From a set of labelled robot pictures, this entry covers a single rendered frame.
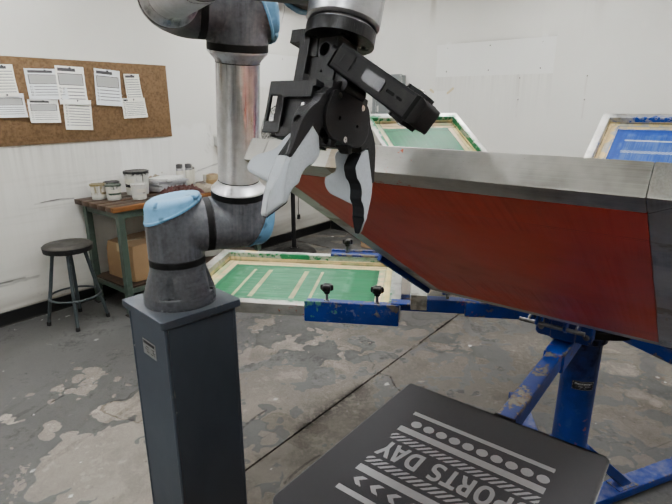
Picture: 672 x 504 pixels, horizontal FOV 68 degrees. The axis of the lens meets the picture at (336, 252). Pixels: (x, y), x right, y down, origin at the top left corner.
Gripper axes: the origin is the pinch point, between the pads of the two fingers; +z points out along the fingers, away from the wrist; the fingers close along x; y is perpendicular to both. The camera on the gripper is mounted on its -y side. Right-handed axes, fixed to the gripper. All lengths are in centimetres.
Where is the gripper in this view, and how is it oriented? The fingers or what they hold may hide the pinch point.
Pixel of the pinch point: (322, 229)
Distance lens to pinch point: 50.3
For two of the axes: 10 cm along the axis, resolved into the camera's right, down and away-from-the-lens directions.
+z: -1.8, 9.8, 0.5
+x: -5.9, -0.7, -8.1
